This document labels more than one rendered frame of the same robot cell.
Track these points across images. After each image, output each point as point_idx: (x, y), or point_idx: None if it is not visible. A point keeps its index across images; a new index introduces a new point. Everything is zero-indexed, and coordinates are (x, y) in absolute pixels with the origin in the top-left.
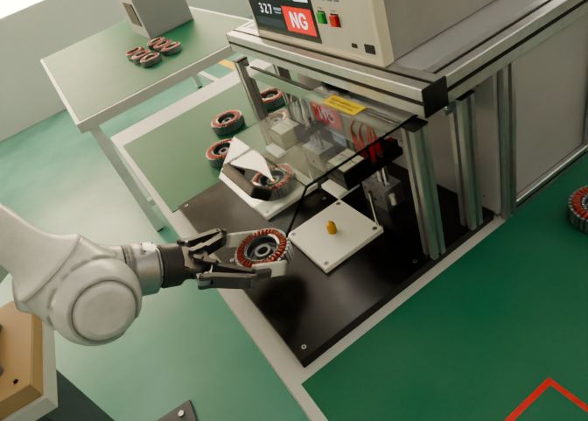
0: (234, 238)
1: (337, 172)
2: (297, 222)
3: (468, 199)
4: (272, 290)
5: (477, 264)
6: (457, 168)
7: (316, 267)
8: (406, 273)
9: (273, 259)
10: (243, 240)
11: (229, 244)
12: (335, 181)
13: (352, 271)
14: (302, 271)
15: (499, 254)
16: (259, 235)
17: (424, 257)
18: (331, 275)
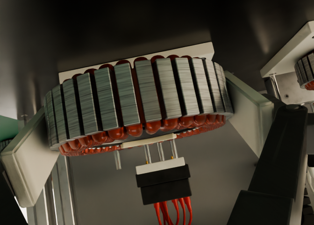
0: (250, 134)
1: (159, 197)
2: (231, 52)
3: (52, 169)
4: (70, 5)
5: (4, 119)
6: (67, 202)
7: (86, 64)
8: (4, 113)
9: (67, 156)
10: (221, 124)
11: (254, 116)
12: (167, 172)
13: (40, 89)
14: (91, 51)
15: (11, 124)
16: (197, 128)
17: (25, 118)
18: (49, 76)
